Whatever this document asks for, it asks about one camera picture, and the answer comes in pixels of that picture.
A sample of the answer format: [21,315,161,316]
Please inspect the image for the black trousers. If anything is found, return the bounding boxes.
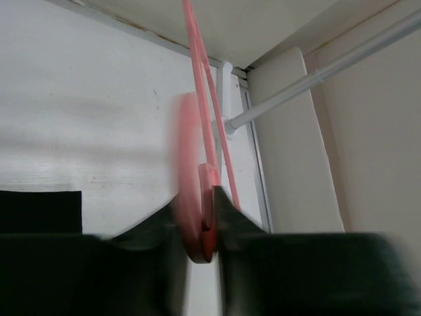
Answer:
[1,191,82,234]

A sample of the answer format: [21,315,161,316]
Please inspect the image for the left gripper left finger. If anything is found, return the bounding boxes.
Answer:
[1,204,187,315]

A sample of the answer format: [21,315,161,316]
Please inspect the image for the pink plastic hanger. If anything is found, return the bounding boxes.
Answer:
[174,1,240,263]

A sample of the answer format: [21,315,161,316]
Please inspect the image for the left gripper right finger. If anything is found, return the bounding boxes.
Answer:
[214,186,420,315]

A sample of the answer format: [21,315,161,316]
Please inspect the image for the aluminium rail right side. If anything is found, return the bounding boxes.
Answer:
[239,70,273,233]

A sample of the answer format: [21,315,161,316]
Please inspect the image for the white metal clothes rack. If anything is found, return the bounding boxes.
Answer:
[224,9,420,139]

